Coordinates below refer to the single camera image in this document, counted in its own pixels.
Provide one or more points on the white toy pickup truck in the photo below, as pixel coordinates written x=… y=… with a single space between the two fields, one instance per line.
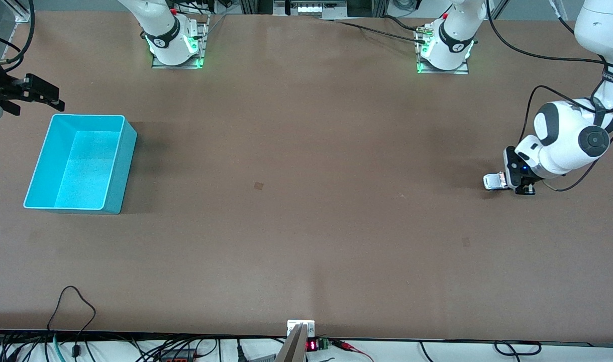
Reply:
x=493 y=181

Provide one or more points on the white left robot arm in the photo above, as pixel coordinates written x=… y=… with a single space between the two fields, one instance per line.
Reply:
x=563 y=136

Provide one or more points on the teal plastic bin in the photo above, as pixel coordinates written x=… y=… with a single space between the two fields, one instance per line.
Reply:
x=85 y=171

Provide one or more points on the red black clip leads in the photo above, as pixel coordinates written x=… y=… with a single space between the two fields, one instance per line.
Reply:
x=346 y=345

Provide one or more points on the lit white panel device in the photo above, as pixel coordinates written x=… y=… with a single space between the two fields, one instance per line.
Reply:
x=309 y=9

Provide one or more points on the red digit display module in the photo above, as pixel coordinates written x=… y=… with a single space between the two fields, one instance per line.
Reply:
x=311 y=345

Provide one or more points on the grey metal bar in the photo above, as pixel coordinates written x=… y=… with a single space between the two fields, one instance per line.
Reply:
x=294 y=348

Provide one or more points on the orange power strip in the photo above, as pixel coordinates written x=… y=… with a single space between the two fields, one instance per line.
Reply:
x=178 y=358

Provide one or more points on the black power plug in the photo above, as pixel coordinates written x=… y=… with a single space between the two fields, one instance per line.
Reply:
x=240 y=352

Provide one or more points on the aluminium frame profile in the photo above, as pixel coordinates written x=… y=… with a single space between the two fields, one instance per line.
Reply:
x=21 y=14

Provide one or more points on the steel left arm base plate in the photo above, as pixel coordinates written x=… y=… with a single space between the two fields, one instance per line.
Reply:
x=462 y=70

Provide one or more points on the white mounting bracket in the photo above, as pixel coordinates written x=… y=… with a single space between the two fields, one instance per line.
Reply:
x=294 y=324

